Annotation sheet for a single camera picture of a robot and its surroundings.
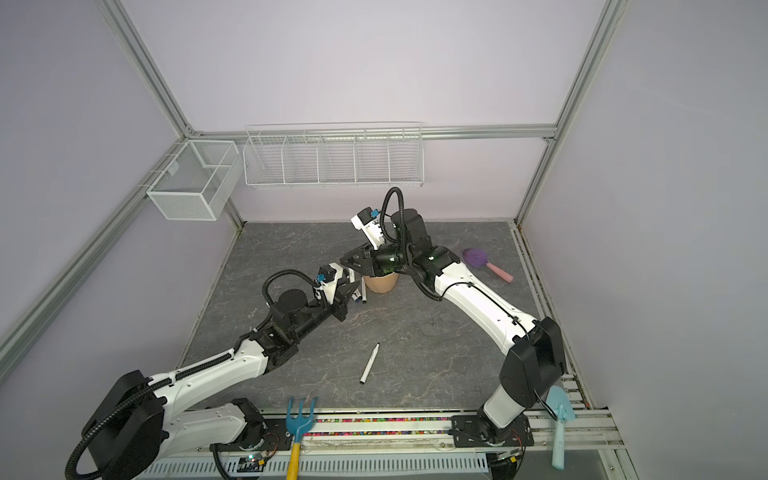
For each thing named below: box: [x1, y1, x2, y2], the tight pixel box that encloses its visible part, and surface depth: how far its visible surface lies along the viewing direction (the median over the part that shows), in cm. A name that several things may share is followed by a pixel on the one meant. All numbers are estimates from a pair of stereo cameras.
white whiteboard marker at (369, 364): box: [359, 342, 380, 385], surface depth 86 cm
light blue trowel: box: [546, 385, 576, 471], surface depth 74 cm
